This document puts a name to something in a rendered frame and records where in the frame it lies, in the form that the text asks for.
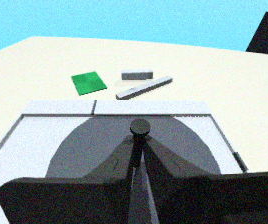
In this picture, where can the green flat square pad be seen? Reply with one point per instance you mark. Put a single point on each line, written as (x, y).
(87, 83)

